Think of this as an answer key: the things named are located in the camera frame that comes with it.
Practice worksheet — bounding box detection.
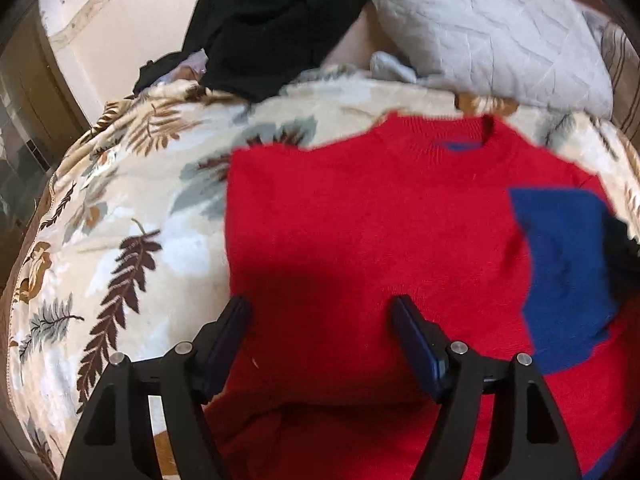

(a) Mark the lilac cloth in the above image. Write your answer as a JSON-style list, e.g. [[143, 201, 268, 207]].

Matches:
[[155, 49, 210, 86]]

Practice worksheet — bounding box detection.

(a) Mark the small light grey cloth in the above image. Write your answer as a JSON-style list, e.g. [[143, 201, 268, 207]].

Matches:
[[370, 51, 418, 83]]

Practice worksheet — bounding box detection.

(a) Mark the red and blue sweater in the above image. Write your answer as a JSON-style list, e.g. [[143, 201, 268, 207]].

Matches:
[[202, 112, 640, 480]]

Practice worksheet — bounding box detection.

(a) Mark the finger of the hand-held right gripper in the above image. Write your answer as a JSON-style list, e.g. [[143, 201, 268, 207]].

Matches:
[[602, 214, 640, 273]]

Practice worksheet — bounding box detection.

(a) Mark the black garment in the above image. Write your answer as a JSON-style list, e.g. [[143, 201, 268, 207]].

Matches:
[[132, 0, 373, 103]]

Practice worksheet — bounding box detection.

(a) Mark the wooden cabinet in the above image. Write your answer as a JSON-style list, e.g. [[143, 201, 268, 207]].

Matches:
[[0, 10, 93, 171]]

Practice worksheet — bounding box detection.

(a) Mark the grey quilted pillow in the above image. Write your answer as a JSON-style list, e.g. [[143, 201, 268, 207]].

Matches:
[[367, 0, 616, 118]]

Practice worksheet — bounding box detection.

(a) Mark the leaf print blanket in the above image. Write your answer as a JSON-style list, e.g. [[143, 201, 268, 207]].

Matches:
[[0, 67, 640, 480]]

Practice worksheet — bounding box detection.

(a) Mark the striped brown fabric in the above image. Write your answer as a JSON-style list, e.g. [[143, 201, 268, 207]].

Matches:
[[597, 22, 640, 133]]

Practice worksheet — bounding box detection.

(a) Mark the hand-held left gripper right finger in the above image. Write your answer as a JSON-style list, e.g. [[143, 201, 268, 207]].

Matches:
[[390, 294, 583, 480]]

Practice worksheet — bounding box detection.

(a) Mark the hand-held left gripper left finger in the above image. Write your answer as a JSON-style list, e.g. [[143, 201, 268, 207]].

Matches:
[[59, 294, 253, 480]]

